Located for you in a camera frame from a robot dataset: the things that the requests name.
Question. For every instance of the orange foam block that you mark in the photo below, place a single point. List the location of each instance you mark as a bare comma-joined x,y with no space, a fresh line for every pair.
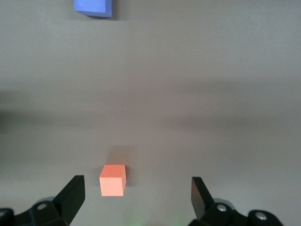
111,184

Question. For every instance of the brown table cover sheet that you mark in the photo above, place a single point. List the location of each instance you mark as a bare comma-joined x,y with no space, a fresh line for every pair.
188,70

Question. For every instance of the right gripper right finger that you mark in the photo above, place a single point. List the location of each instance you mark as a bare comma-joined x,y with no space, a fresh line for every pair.
200,200

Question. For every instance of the purple foam block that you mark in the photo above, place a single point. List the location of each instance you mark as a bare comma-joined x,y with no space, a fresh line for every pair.
92,7

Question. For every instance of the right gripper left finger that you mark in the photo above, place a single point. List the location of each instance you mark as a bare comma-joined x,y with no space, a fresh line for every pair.
68,202

